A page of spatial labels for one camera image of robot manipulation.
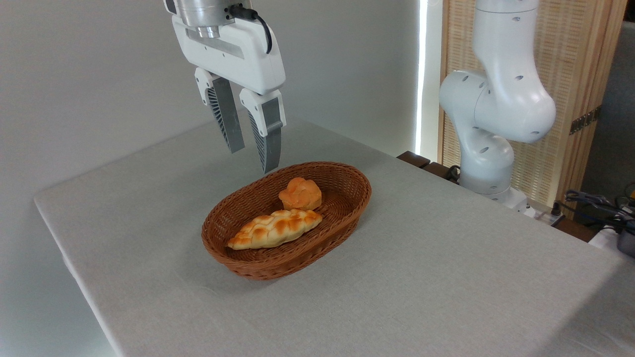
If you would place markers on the brown wicker oval basket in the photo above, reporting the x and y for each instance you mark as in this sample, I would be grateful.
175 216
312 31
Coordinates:
342 198

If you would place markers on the white power strip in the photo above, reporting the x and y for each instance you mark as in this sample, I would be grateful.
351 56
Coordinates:
543 214

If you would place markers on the grey tablecloth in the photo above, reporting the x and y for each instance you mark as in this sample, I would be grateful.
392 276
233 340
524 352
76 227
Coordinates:
446 277

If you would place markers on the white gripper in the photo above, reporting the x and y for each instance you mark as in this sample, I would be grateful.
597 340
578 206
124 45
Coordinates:
238 54

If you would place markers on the brass screen hinge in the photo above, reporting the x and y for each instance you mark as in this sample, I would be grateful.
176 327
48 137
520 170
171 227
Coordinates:
585 120

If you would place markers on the long braided bread loaf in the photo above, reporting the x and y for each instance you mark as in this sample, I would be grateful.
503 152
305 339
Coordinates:
278 228

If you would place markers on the round orange bread roll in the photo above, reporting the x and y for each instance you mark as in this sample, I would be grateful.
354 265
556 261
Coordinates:
300 194

